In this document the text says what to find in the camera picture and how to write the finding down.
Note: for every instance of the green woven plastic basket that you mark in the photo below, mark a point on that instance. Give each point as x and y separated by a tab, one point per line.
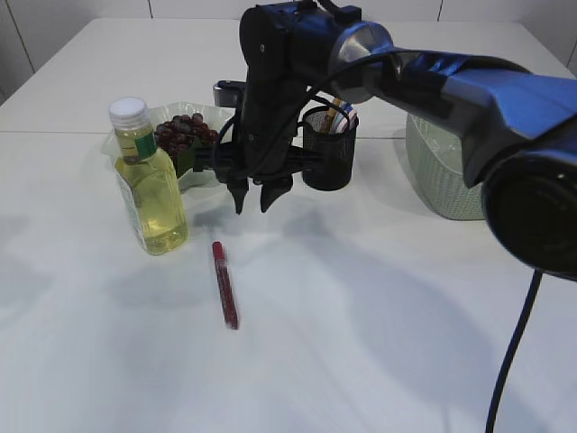
435	159

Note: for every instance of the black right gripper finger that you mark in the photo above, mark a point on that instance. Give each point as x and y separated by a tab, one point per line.
271	190
238	188

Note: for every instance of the black mesh pen holder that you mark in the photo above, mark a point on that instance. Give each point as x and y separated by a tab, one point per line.
337	150

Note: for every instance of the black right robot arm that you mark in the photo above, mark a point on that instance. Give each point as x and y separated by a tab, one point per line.
517	129

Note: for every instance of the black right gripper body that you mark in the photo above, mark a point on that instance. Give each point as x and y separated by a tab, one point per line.
272	91

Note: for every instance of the yellow tea bottle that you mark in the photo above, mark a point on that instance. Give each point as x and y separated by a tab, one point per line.
147	179

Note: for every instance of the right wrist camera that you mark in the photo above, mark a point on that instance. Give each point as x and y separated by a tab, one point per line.
228	93

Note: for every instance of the red grape bunch with leaves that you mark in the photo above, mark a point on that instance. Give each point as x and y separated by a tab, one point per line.
182	136

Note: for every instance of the pale green wavy glass plate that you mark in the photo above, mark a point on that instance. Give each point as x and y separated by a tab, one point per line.
214	117

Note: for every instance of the gold glitter pen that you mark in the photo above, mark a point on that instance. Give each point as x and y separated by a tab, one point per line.
329	116

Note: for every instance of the pink scissors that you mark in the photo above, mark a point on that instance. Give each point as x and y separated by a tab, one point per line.
342	123

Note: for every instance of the red glitter pen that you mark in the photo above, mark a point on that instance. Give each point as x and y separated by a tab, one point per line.
225	286

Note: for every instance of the blue scissors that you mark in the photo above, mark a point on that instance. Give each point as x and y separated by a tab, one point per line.
345	108

